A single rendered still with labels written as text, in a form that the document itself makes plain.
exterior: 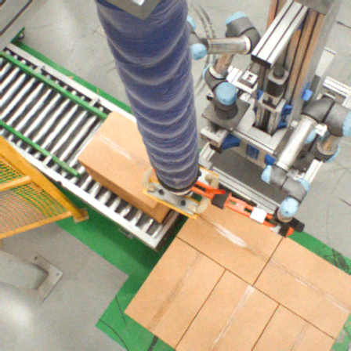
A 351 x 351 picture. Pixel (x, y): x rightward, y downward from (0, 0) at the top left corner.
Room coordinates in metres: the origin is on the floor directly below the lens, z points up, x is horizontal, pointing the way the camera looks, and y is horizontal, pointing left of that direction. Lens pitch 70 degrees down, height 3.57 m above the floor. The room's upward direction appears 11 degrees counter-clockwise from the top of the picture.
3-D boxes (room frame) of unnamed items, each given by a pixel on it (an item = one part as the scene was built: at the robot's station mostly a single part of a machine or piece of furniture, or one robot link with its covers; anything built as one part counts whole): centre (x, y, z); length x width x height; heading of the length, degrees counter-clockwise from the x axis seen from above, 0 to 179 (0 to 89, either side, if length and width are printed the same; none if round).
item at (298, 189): (0.54, -0.49, 1.54); 0.11 x 0.11 x 0.08; 46
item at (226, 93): (1.26, -0.33, 1.20); 0.13 x 0.12 x 0.14; 17
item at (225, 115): (1.26, -0.33, 1.09); 0.15 x 0.15 x 0.10
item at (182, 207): (0.74, 0.09, 1.14); 0.34 x 0.10 x 0.05; 51
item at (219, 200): (0.66, -0.17, 1.24); 0.10 x 0.08 x 0.06; 141
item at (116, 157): (1.11, 0.29, 0.75); 0.60 x 0.40 x 0.40; 46
